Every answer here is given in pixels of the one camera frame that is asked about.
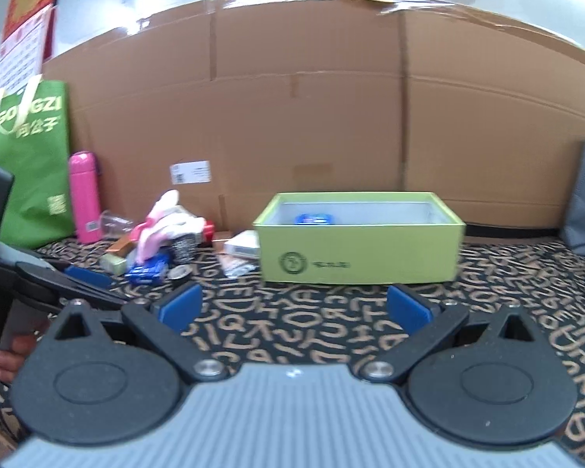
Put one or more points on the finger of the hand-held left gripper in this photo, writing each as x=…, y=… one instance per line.
x=88, y=277
x=63, y=285

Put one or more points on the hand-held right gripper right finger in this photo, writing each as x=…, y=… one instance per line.
x=407, y=309

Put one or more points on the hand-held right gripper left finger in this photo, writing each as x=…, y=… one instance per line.
x=180, y=308

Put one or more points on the copper brown slim box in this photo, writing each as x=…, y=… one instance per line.
x=122, y=244

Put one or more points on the blue snack packet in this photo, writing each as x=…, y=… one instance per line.
x=148, y=269

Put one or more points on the light green cardboard box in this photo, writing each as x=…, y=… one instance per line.
x=360, y=253

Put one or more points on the red tape roll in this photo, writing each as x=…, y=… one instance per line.
x=208, y=232

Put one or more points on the person's left hand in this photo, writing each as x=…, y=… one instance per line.
x=10, y=358

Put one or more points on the small pale green box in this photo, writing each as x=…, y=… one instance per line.
x=113, y=263

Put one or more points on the grey tape roll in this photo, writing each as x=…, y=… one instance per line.
x=180, y=271

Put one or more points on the green tote bag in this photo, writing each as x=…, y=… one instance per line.
x=29, y=175

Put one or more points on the clear plastic bottle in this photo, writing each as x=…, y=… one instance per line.
x=116, y=224

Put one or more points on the dark speckled container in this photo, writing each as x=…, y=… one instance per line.
x=184, y=247

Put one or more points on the silver foil packet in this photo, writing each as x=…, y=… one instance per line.
x=236, y=265

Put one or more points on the pink thermos bottle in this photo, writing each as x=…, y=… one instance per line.
x=84, y=195

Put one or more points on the small white box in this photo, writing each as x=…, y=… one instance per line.
x=243, y=243

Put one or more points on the round blue container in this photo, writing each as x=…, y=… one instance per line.
x=314, y=218

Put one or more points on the large brown cardboard box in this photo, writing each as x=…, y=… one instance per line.
x=321, y=107

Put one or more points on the red wall calendar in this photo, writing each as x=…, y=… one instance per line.
x=27, y=24

